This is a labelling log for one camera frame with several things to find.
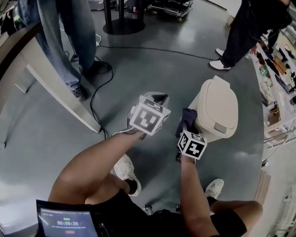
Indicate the black tablet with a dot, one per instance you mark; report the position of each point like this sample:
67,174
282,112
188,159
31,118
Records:
67,222

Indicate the person's black shorts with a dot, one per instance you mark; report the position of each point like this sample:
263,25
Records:
162,224

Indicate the beige pedal trash bin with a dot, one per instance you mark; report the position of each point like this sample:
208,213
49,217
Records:
219,104

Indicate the person's leg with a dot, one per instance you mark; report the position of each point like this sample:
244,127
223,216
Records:
238,209
104,185

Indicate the person's left forearm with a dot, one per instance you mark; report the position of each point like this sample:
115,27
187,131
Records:
104,157

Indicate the round wooden table black legs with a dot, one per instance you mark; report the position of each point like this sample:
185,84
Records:
122,25

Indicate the white desk with brown top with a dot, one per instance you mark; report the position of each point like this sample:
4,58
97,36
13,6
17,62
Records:
18,60

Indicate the black platform trolley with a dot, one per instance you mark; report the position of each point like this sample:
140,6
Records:
171,9

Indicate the person's left leg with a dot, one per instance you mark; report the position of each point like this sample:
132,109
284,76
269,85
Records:
104,185

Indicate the purple cloth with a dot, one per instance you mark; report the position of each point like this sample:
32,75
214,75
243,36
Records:
187,115

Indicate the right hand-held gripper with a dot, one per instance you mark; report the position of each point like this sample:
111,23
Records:
193,147

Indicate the person's white sneaker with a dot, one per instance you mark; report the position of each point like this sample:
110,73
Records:
213,187
125,169

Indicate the white shelving unit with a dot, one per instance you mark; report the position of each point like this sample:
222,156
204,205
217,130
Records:
277,69

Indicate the person's left white sneaker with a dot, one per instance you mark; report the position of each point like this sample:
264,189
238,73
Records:
125,169

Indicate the person's right leg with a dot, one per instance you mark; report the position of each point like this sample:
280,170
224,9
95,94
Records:
238,209

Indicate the person's right white sneaker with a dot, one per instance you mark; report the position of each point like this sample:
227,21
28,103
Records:
213,187

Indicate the person's right forearm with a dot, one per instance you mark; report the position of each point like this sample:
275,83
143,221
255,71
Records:
192,185

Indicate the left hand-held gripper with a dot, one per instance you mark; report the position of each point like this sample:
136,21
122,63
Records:
148,118

